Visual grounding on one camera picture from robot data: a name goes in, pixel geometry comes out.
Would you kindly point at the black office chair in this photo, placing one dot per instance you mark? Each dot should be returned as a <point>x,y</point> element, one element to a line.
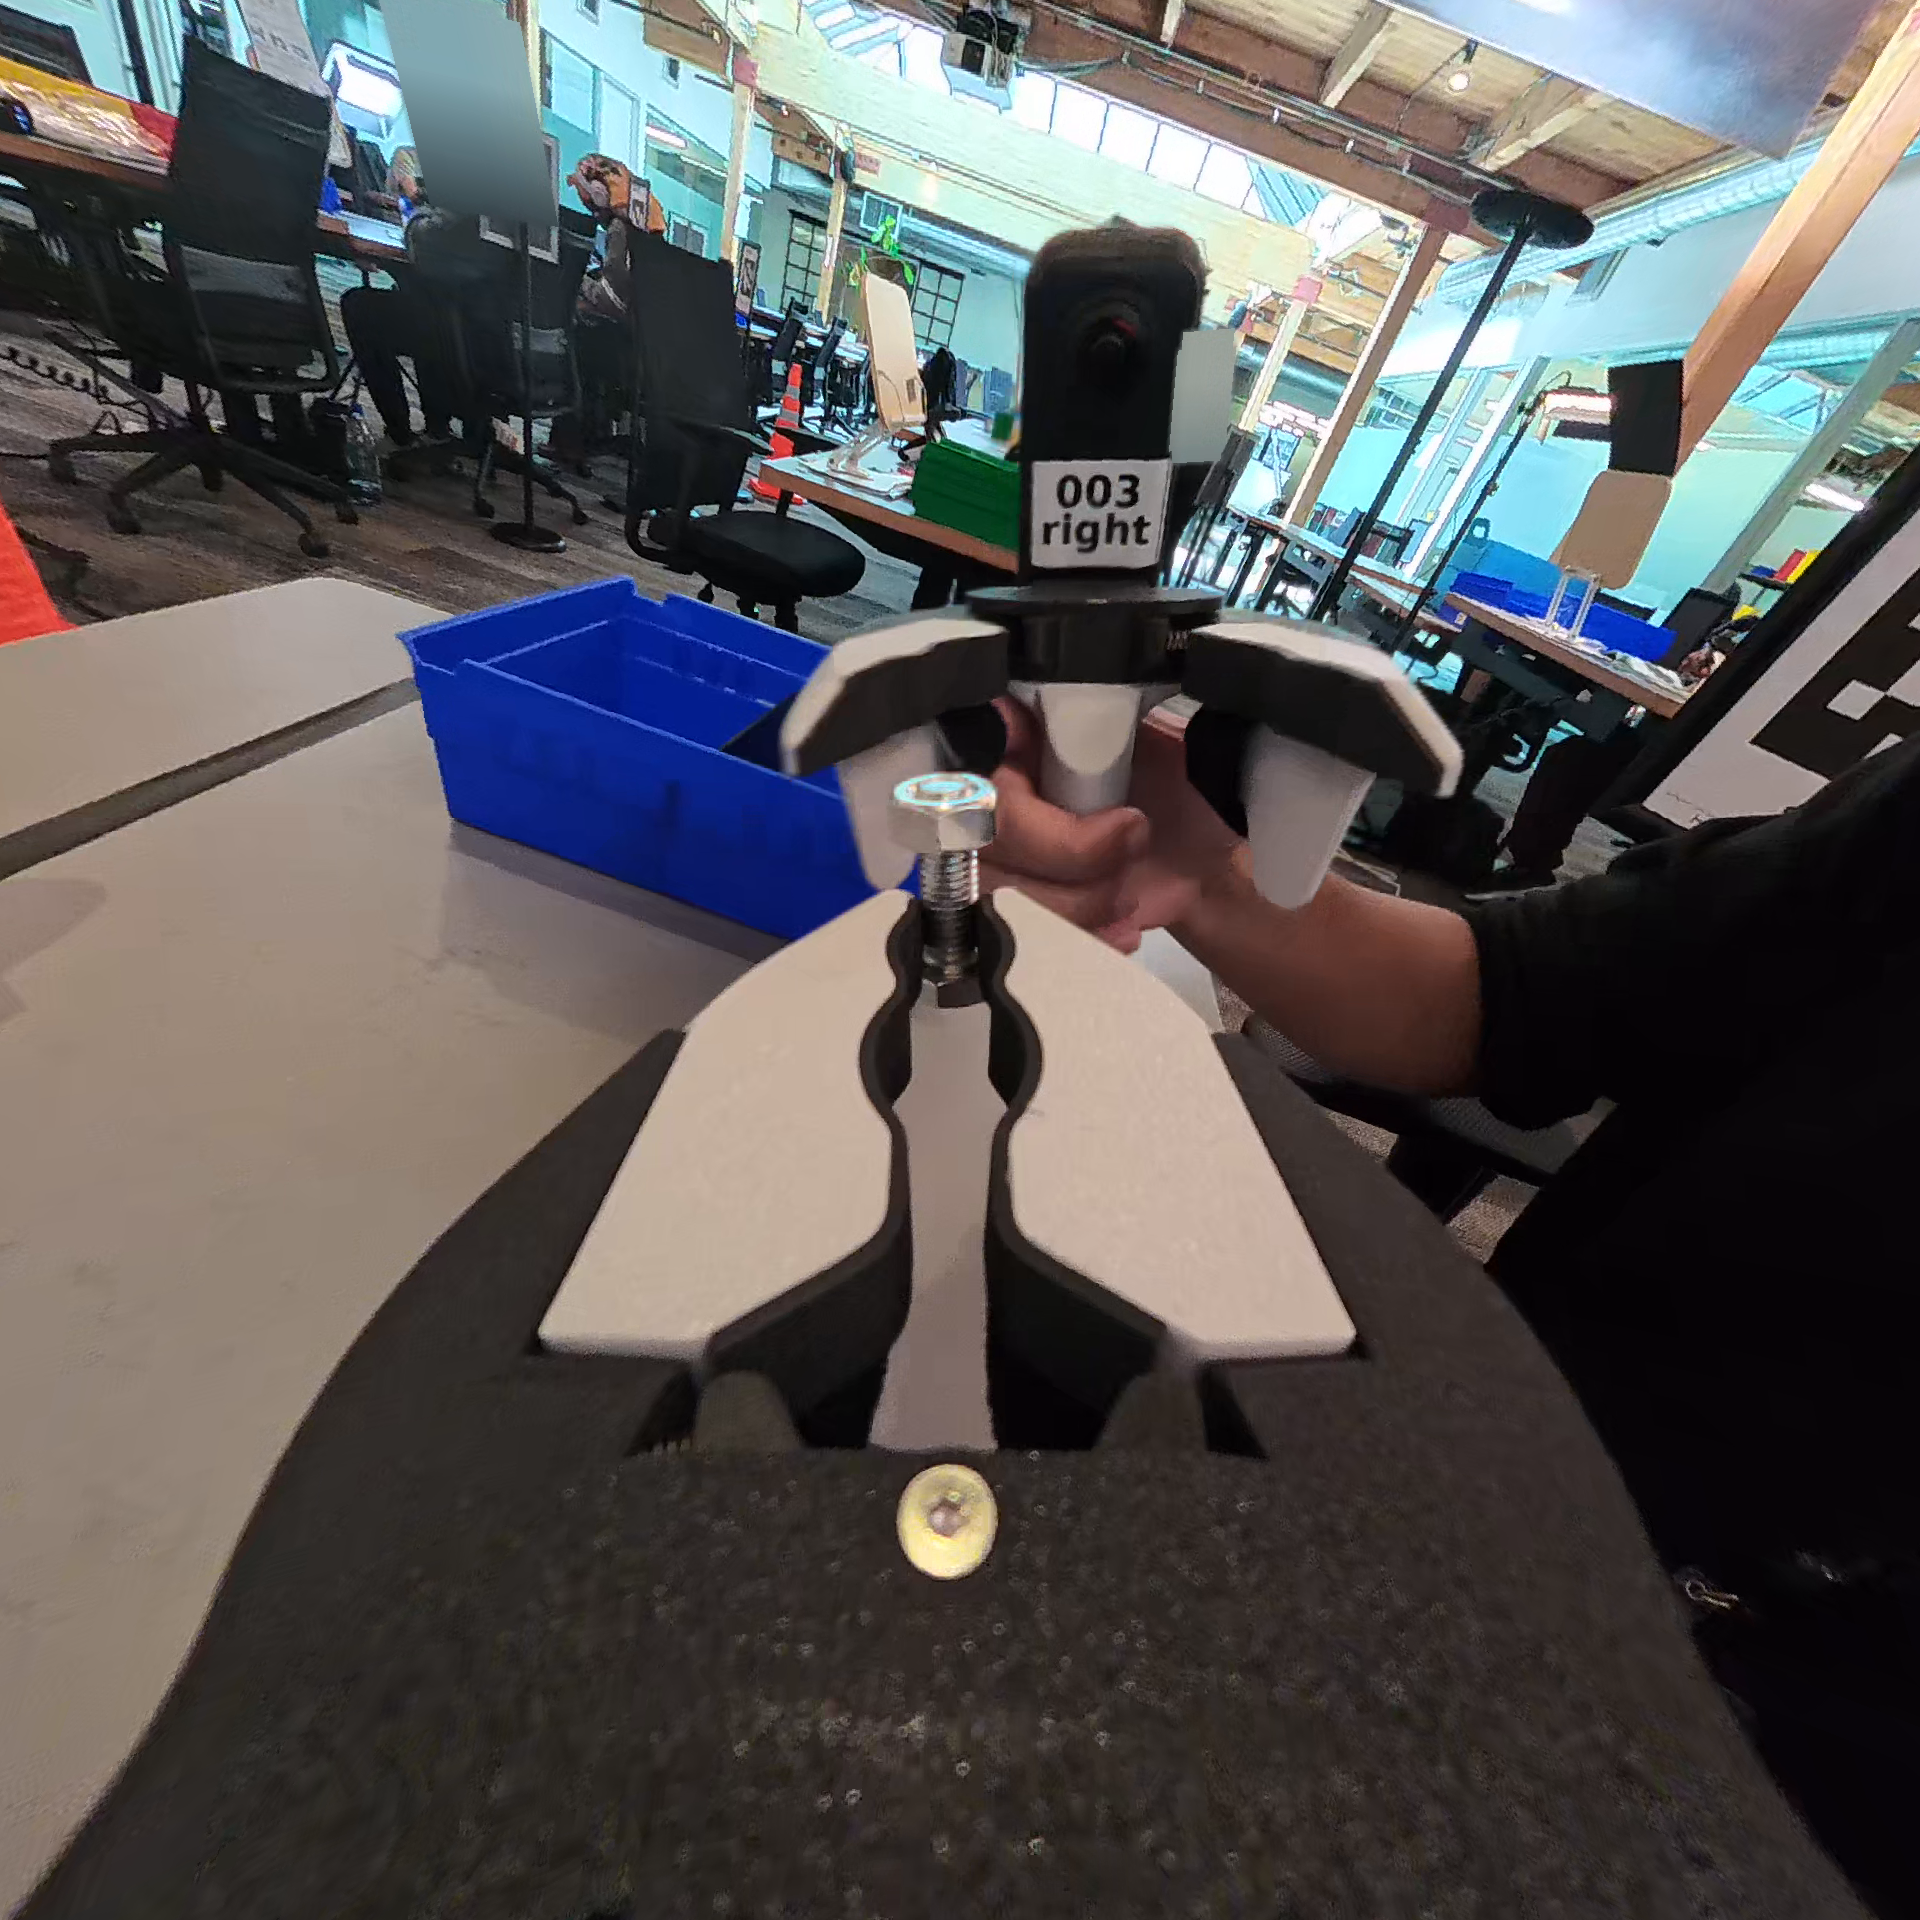
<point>248,224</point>
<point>690,376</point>

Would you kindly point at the cardboard panel with black device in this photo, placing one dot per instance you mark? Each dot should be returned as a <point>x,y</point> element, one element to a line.
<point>1612,518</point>

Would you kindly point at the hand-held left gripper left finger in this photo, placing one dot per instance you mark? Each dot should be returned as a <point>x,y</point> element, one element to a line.
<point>735,1184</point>

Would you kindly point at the green hanging plant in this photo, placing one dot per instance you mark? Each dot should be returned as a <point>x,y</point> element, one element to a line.
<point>885,241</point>

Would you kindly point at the wooden board stand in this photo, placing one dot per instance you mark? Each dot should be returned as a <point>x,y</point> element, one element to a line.
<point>893,352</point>

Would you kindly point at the wooden-topped table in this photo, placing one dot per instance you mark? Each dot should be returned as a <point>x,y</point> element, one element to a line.
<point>90,149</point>

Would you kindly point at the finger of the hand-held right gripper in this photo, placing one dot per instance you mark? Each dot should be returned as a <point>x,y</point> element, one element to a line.
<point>1349,705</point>
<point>870,675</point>

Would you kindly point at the person's right forearm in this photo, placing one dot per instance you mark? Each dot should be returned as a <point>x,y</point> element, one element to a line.
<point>1650,1051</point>

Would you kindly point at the clear water bottle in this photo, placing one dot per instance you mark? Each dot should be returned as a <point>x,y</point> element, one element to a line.
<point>365,457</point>

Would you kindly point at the ceiling projector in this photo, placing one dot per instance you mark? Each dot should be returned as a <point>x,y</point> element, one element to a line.
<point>989,37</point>

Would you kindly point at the wooden-edged table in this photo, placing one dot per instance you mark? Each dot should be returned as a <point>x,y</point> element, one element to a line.
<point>839,504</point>

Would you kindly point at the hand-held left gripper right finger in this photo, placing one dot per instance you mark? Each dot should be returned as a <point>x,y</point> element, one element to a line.
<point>1154,1184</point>

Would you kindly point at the orange traffic cone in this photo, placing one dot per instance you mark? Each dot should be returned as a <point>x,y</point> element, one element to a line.
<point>30,587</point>
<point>786,435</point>

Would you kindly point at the blue plastic bin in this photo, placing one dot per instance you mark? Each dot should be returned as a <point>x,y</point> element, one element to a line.
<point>570,751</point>
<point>1559,616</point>

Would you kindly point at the black floor lamp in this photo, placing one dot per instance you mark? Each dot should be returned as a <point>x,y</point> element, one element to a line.
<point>1533,217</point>

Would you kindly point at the black white marker board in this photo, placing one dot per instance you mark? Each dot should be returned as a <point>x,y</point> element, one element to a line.
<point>1799,734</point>

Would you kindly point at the person's right hand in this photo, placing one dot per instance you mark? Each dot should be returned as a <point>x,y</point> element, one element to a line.
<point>1096,870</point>

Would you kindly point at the green plastic bin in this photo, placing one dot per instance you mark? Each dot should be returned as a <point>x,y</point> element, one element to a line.
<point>968,494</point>

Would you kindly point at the silver hex bolt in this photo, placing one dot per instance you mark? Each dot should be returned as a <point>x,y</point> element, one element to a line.
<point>944,820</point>

